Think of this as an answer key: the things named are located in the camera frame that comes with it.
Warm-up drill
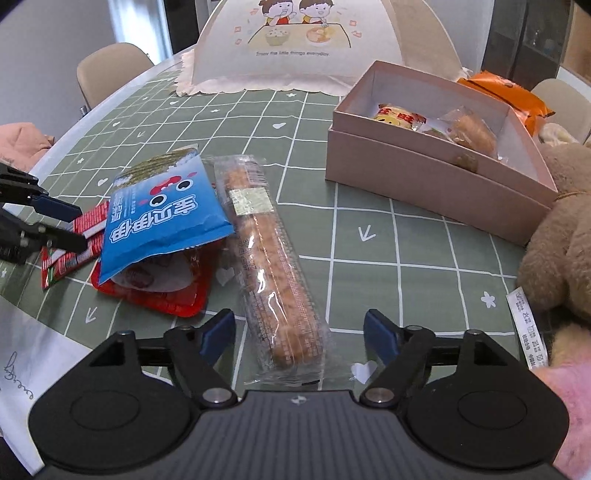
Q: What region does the yellow cartoon snack packet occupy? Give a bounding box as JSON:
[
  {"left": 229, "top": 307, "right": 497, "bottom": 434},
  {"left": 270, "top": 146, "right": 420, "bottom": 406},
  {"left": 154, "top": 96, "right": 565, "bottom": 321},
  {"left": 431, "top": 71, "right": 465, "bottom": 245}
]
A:
[{"left": 373, "top": 102, "right": 428, "bottom": 134}]

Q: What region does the white care label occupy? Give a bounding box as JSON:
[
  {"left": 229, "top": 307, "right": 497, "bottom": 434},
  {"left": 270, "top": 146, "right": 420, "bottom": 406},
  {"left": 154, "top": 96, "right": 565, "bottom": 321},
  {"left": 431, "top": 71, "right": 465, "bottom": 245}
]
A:
[{"left": 505, "top": 286, "right": 550, "bottom": 370}]

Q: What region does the dark glass cabinet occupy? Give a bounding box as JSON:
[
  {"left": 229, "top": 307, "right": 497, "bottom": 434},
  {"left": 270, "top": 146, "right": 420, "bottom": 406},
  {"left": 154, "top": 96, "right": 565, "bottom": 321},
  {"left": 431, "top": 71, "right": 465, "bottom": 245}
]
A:
[{"left": 480, "top": 0, "right": 591, "bottom": 79}]

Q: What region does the red strip of small packets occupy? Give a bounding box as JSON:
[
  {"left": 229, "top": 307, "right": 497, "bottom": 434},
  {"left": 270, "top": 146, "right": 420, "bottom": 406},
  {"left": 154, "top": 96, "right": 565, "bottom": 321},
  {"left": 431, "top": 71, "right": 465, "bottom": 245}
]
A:
[{"left": 41, "top": 203, "right": 109, "bottom": 291}]

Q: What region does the orange snack packet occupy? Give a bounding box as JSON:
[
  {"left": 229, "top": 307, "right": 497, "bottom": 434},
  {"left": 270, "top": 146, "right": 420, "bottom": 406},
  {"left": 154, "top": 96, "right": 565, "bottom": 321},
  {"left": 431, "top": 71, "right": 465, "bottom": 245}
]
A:
[{"left": 457, "top": 69, "right": 555, "bottom": 137}]

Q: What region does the beige chair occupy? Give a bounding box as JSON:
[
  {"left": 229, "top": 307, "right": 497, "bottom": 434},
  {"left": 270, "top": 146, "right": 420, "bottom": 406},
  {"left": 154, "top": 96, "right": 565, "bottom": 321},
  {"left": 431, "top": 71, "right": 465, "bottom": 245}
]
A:
[
  {"left": 76, "top": 42, "right": 155, "bottom": 114},
  {"left": 531, "top": 78, "right": 591, "bottom": 144}
]

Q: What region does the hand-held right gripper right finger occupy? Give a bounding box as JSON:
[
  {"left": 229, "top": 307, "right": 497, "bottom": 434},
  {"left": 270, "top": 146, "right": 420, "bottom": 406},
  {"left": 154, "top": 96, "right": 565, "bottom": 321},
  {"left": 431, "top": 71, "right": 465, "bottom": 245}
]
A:
[{"left": 359, "top": 309, "right": 506, "bottom": 407}]

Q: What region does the small clear pastry packet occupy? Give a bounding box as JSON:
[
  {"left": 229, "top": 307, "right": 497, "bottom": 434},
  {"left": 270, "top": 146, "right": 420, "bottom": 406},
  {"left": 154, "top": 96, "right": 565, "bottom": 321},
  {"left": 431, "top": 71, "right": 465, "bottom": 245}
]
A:
[{"left": 436, "top": 105, "right": 502, "bottom": 160}]

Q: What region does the pink fluffy cloth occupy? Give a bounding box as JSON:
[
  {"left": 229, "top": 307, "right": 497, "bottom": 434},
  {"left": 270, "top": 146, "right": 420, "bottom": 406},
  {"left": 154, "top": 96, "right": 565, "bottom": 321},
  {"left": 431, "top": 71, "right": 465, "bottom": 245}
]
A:
[{"left": 531, "top": 362, "right": 591, "bottom": 480}]

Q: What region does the large red snack packet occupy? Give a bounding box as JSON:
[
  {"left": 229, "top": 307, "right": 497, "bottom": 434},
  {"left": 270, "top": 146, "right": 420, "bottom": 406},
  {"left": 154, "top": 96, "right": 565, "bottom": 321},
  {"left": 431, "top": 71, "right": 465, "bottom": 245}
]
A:
[{"left": 90, "top": 244, "right": 215, "bottom": 319}]

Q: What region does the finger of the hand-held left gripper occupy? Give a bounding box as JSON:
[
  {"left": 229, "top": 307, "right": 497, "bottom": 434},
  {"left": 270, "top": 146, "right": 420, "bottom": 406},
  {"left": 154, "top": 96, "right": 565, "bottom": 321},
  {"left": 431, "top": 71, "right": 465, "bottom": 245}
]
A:
[
  {"left": 0, "top": 210, "right": 89, "bottom": 266},
  {"left": 0, "top": 161, "right": 84, "bottom": 221}
]

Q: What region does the printed mesh food cover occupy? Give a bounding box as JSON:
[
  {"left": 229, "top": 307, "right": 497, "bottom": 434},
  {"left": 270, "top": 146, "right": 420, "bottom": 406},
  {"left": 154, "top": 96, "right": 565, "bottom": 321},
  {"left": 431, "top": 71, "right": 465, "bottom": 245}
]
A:
[{"left": 175, "top": 0, "right": 472, "bottom": 97}]

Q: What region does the blue seaweed snack packet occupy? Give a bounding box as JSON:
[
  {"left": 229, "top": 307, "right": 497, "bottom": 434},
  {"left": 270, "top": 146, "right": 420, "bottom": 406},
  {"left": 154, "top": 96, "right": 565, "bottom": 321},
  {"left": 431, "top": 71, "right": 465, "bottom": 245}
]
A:
[{"left": 99, "top": 148, "right": 234, "bottom": 284}]

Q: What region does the small clear snack packet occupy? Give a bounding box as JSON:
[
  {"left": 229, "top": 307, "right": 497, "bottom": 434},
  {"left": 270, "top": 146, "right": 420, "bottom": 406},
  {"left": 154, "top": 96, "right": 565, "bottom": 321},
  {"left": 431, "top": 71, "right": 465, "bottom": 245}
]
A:
[{"left": 420, "top": 122, "right": 455, "bottom": 144}]

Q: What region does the long clear biscuit stick packet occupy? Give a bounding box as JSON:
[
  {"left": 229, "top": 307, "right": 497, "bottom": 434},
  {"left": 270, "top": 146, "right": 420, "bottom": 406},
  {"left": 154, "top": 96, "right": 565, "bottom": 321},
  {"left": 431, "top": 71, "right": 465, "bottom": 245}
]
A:
[{"left": 212, "top": 154, "right": 331, "bottom": 386}]

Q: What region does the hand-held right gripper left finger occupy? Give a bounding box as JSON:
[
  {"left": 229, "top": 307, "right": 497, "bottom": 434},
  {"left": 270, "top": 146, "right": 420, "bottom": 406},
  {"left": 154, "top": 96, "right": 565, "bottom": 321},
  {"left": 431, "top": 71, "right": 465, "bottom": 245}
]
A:
[{"left": 90, "top": 308, "right": 237, "bottom": 409}]

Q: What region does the pink cardboard box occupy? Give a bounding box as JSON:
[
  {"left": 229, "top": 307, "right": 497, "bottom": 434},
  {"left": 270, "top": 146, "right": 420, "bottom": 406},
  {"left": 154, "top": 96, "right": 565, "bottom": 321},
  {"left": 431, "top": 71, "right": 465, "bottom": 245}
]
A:
[{"left": 325, "top": 60, "right": 559, "bottom": 247}]

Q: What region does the green checked tablecloth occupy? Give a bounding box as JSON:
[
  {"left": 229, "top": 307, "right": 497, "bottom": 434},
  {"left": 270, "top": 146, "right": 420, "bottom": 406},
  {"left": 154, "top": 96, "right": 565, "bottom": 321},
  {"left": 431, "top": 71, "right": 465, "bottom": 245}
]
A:
[{"left": 0, "top": 60, "right": 591, "bottom": 402}]

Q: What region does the beige plush bear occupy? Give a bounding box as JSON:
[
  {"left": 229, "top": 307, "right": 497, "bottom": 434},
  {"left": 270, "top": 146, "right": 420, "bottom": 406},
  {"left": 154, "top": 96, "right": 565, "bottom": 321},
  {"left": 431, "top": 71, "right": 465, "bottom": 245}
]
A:
[{"left": 517, "top": 138, "right": 591, "bottom": 365}]

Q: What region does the white printed sheet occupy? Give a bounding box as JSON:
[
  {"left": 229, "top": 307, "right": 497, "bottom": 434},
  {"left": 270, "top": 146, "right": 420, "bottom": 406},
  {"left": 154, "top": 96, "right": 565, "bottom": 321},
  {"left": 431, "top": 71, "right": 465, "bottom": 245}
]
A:
[{"left": 0, "top": 295, "right": 100, "bottom": 476}]

